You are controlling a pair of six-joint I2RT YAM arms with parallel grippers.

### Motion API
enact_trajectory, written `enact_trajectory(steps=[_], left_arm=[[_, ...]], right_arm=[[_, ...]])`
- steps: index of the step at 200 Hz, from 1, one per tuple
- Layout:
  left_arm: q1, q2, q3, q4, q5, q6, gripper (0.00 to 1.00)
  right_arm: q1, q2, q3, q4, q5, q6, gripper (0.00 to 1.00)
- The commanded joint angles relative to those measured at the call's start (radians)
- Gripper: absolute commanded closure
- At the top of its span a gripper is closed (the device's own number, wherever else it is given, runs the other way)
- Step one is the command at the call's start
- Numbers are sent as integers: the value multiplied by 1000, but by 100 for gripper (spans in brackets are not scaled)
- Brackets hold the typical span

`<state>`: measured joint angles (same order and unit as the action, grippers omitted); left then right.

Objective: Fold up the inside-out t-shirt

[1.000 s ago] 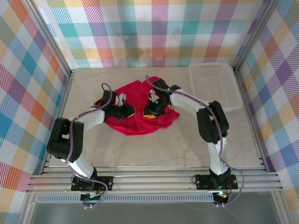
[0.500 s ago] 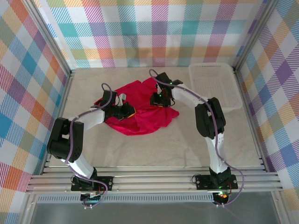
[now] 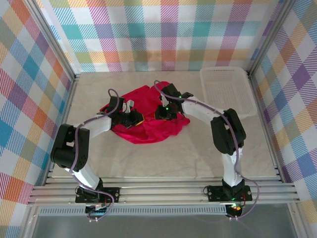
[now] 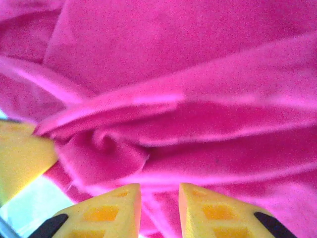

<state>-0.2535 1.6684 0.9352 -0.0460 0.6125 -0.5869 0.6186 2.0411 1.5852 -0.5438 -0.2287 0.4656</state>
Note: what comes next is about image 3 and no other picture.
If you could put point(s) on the left aluminium frame post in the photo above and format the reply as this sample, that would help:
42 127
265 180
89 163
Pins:
53 41

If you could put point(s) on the right orange controller board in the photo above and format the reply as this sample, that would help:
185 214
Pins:
236 208

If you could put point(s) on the grey metal sheet panel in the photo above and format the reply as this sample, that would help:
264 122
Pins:
161 226

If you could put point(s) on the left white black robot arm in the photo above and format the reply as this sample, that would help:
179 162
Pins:
99 125

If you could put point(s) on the right aluminium frame post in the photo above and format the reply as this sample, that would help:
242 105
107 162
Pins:
268 37

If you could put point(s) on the red t-shirt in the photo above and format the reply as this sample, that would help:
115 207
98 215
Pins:
148 134

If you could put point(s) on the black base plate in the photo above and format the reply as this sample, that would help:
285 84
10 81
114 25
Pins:
215 193
110 191

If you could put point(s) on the aluminium frame post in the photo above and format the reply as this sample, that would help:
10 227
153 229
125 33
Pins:
268 37
53 41

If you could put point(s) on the white plastic slotted basket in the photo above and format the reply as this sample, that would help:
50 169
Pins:
227 91

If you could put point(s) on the right aluminium side rail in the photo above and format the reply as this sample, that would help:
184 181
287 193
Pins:
273 153

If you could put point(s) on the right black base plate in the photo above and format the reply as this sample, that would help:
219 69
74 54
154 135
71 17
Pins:
215 193

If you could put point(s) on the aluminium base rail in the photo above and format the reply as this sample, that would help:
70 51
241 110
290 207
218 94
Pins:
161 193

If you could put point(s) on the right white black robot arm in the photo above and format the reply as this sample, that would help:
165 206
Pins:
198 109

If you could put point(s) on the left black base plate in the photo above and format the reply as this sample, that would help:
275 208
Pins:
110 191

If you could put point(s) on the left green controller board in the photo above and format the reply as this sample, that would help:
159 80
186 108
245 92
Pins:
99 209

